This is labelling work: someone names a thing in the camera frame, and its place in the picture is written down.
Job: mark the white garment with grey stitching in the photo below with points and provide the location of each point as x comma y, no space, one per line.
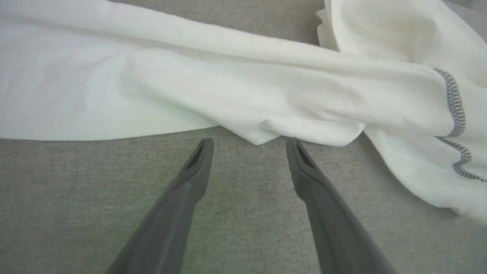
243,87

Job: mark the grey fabric sofa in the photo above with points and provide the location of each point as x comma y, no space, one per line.
76,205

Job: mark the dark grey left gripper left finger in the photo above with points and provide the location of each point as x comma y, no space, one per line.
173,220

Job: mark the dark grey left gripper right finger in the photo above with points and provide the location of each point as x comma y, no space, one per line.
335,228

